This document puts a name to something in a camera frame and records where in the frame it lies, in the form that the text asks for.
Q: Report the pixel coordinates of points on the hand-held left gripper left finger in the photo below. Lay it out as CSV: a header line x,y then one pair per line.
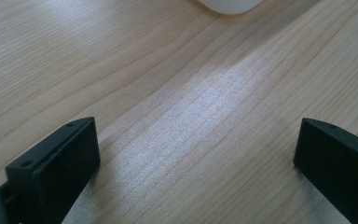
x,y
56,168

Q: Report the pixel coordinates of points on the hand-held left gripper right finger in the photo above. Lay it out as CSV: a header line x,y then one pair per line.
x,y
338,168

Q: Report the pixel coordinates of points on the white round container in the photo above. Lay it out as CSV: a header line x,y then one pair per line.
x,y
231,5

